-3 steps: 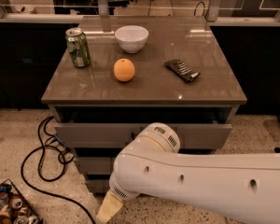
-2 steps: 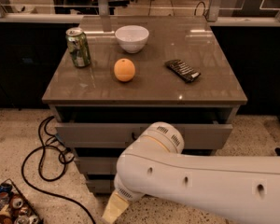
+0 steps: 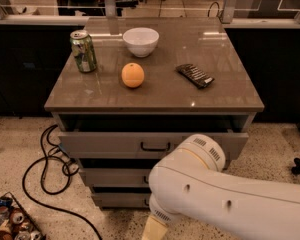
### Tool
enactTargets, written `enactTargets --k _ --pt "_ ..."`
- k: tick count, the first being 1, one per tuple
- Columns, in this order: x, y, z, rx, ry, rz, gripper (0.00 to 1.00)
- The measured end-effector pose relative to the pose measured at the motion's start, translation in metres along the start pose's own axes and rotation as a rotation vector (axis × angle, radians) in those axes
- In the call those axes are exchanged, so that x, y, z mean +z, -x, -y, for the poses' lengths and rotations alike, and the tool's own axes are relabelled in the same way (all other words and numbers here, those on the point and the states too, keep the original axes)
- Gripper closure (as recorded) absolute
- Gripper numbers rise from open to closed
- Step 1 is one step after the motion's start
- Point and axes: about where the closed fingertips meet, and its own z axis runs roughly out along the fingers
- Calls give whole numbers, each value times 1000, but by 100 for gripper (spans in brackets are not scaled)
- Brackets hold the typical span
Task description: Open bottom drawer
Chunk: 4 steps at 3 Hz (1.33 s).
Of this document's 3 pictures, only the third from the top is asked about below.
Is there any grey bottom drawer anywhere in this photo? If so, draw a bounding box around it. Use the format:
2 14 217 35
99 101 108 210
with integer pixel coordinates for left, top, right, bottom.
91 187 151 208

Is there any grey drawer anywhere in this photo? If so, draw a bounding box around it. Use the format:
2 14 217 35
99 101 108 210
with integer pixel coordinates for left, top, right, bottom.
80 158 158 187
91 187 151 208
58 127 250 161

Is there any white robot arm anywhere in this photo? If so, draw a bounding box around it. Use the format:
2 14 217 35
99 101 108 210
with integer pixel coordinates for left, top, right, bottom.
149 134 300 240

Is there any grey middle drawer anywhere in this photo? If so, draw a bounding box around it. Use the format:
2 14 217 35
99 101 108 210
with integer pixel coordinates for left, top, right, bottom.
80 158 158 187

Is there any grey top drawer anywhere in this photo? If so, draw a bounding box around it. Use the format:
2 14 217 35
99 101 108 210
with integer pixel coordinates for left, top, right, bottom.
58 127 250 161

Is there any grey drawer cabinet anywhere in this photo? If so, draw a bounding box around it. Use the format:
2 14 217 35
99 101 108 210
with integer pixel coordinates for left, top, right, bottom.
45 17 264 131

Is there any orange fruit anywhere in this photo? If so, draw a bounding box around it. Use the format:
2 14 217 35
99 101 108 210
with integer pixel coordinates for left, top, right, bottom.
121 63 145 88

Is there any dark snack bar packet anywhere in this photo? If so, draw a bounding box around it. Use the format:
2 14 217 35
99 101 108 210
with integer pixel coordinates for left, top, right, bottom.
175 64 214 89

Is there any white ceramic bowl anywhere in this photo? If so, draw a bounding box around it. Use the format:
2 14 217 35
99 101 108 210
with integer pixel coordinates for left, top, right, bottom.
123 27 159 58

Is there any green soda can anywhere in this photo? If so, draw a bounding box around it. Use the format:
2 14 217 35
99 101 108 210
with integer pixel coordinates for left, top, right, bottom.
70 30 97 73

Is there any wire basket of cans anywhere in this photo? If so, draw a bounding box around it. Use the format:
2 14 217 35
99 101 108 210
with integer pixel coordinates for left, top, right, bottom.
0 192 47 240

